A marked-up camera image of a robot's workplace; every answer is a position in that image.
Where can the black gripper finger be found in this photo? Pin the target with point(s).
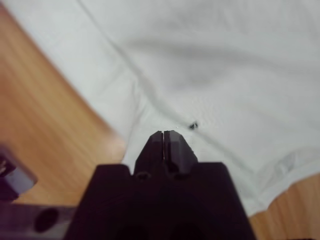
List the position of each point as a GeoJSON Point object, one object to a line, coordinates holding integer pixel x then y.
{"type": "Point", "coordinates": [180, 155]}
{"type": "Point", "coordinates": [151, 155]}

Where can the white t-shirt with black logo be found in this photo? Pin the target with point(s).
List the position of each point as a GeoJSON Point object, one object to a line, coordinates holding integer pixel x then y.
{"type": "Point", "coordinates": [200, 62]}

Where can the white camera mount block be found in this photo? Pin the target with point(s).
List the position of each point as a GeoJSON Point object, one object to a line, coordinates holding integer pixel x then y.
{"type": "Point", "coordinates": [23, 177]}

